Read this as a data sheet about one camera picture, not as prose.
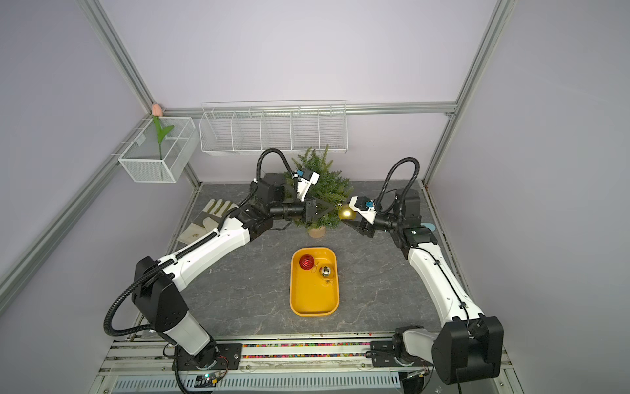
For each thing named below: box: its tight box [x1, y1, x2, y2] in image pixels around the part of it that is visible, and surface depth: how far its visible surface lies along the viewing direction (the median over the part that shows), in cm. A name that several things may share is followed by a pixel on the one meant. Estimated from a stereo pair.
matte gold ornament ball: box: [337, 204, 357, 221], surface depth 74 cm
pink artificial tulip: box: [151, 103, 175, 161], surface depth 92 cm
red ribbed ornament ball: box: [298, 253, 315, 271], surface depth 91 cm
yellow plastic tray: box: [288, 247, 340, 318], surface depth 88 cm
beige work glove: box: [177, 198, 239, 245], surface depth 108 cm
